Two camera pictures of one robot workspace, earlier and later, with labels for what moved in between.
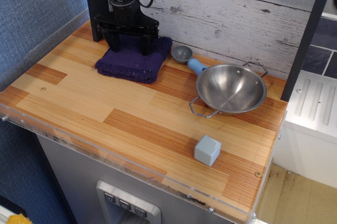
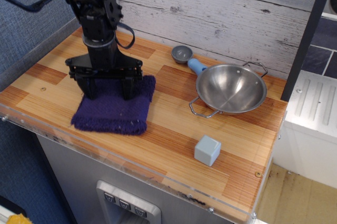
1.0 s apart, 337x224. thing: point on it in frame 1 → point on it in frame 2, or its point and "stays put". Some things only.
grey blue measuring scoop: (182, 54) stays put
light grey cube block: (207, 150) stays put
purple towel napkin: (130, 63) → (110, 113)
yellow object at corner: (18, 219) stays put
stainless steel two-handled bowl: (229, 88) stays put
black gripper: (128, 17) → (104, 61)
